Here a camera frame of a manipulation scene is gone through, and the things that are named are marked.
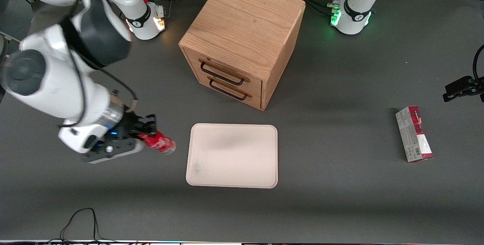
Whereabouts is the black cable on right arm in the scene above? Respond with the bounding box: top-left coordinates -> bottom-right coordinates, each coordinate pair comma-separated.
60,0 -> 138,128

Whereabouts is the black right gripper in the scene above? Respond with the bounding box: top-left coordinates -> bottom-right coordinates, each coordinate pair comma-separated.
120,112 -> 157,140

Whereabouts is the red plaid cardboard box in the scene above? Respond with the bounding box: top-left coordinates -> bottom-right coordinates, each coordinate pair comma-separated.
395,105 -> 434,163

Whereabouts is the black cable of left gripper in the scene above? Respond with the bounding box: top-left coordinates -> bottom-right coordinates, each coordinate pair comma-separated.
472,44 -> 484,81

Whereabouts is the wooden drawer cabinet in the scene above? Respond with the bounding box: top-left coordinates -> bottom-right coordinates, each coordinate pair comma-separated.
178,0 -> 306,111

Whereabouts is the long black drawer handle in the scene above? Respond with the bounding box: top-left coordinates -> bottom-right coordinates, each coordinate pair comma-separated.
199,59 -> 250,86

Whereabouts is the black looped table cable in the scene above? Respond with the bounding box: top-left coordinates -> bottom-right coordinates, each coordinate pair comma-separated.
60,207 -> 114,244

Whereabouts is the cream plastic tray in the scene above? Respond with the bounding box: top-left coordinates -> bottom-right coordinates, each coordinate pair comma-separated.
186,123 -> 278,189

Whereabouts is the red soda can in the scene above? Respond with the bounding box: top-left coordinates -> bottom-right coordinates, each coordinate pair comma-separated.
137,131 -> 177,155

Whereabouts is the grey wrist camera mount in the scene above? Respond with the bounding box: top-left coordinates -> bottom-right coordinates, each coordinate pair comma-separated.
82,138 -> 144,164

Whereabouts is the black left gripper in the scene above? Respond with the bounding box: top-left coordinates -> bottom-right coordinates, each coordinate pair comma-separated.
443,76 -> 484,103

